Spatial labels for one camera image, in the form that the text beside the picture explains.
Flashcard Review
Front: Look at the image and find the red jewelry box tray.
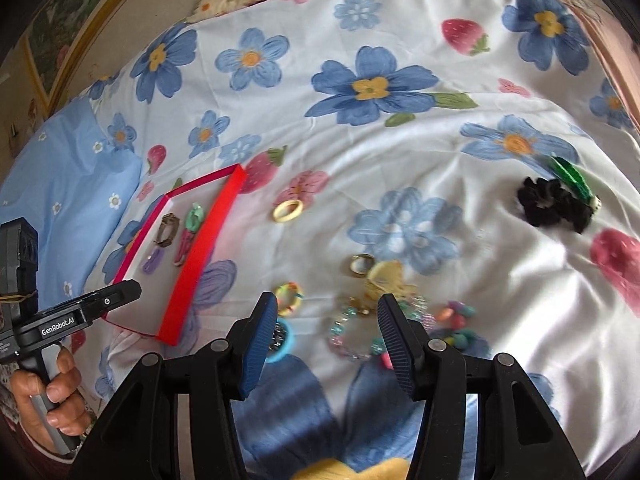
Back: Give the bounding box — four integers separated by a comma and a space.
104, 164, 246, 346

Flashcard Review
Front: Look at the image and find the cream yellow ring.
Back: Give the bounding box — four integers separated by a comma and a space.
271, 198, 305, 224

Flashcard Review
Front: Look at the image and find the green hair clip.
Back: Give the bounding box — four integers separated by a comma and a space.
549, 156, 602, 212

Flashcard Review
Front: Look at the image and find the gold finger ring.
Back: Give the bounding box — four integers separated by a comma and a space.
348, 252, 378, 279

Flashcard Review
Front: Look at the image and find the framed wall picture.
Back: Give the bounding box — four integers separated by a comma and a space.
22, 0, 126, 114

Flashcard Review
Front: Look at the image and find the purple hair clip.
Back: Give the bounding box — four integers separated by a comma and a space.
141, 246, 164, 275

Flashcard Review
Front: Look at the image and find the colourful chunky bead bracelet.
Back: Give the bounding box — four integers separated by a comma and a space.
433, 300, 478, 351

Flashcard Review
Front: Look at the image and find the yellow claw hair clip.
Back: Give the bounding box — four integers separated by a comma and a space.
364, 260, 418, 304

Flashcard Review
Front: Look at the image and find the pink hair clip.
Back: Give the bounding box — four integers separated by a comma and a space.
172, 229, 195, 266

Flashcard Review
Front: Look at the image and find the green yarn hair tie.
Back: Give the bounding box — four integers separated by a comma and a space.
183, 201, 206, 234

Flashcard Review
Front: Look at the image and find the light blue floral pillow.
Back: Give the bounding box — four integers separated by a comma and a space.
1, 98, 142, 310

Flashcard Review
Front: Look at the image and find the brown strap wristwatch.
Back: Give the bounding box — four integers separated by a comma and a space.
153, 212, 180, 248

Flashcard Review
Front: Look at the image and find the floral white bed sheet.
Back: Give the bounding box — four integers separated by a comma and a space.
88, 0, 639, 479

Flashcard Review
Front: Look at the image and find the pastel beaded bracelet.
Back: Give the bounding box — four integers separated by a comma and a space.
327, 292, 433, 363

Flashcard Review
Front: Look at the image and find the black scrunchie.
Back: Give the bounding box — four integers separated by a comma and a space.
516, 177, 594, 234

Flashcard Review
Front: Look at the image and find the multicolour beaded ring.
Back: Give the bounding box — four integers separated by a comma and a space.
272, 282, 305, 317

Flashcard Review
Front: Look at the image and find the blue ring hair tie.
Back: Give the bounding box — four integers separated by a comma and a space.
264, 316, 296, 364

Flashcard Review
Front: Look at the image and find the person's left hand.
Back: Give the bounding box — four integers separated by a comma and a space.
8, 346, 92, 453

